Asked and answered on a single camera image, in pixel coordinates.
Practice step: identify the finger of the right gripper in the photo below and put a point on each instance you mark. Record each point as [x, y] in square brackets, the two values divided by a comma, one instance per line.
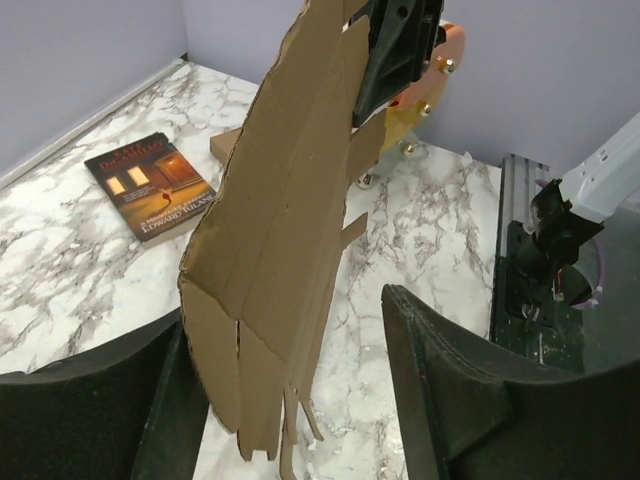
[402, 37]

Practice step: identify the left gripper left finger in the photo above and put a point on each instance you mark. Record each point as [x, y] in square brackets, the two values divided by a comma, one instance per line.
[131, 408]

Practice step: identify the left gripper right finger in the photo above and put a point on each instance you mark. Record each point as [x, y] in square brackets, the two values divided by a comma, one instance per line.
[470, 409]

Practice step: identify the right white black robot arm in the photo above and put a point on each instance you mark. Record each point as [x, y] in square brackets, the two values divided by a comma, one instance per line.
[602, 182]

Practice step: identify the folded brown cardboard box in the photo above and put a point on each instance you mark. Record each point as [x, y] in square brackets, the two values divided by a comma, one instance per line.
[221, 145]

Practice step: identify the white orange tape dispenser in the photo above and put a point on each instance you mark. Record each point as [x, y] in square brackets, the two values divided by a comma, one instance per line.
[413, 106]

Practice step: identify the dark orange paperback book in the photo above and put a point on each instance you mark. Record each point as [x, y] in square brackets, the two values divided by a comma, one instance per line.
[153, 186]

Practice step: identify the black mounting rail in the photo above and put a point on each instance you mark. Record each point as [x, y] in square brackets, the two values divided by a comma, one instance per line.
[538, 294]

